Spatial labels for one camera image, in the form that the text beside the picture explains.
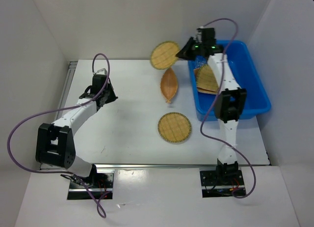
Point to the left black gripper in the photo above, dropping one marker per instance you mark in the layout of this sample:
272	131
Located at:
113	97

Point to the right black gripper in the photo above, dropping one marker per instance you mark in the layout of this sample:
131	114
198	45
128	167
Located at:
185	53

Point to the rounded square orange woven tray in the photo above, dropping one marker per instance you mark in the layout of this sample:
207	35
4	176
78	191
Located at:
205	91

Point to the fan-shaped orange woven tray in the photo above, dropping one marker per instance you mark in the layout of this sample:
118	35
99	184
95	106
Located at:
196	74

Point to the round bamboo tray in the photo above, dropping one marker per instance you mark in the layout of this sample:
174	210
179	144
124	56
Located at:
164	55
174	127

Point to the trapezoid yellow bamboo tray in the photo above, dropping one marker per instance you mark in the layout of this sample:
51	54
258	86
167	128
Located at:
206	80

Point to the boat-shaped orange woven basket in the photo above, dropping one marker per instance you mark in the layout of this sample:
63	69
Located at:
169	85

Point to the clear plastic cup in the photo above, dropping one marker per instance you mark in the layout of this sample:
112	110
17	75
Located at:
200	61

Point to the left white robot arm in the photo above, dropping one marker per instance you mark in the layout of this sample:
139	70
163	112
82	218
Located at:
55	142

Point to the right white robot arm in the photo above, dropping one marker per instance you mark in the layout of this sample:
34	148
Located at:
229	101

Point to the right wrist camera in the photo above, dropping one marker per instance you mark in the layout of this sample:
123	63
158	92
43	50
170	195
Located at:
198	34

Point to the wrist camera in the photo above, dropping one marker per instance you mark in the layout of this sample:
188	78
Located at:
198	34
100	71

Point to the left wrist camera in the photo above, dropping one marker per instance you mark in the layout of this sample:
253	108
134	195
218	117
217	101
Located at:
100	71

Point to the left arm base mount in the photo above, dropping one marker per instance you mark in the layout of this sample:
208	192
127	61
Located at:
101	188

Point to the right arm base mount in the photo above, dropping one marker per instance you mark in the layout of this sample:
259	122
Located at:
214	187

